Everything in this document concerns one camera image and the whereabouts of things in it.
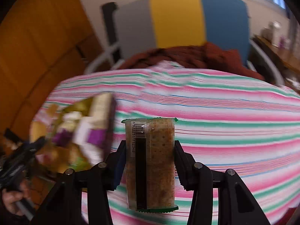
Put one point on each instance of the person's left hand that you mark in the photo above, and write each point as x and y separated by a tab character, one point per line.
11	197

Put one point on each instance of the cream herbal medicine box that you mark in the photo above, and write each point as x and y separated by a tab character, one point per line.
100	110

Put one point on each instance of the wooden desk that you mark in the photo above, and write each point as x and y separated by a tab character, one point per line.
283	59

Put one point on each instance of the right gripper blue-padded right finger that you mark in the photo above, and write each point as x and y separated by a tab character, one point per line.
236	204

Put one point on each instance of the striped pink green bed sheet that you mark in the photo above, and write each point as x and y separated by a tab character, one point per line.
225	121

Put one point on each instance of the wooden wardrobe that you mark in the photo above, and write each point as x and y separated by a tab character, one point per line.
43	42

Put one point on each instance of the cracker snack packet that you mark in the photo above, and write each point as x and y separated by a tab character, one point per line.
150	169

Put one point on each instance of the grey yellow blue headboard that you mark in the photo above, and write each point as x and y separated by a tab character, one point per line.
146	24

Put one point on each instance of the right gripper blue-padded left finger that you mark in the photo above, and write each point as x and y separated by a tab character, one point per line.
81	197

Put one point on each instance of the white product box on desk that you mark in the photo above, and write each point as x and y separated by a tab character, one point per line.
274	33

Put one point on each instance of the rust red blanket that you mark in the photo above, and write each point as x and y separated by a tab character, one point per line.
207	56

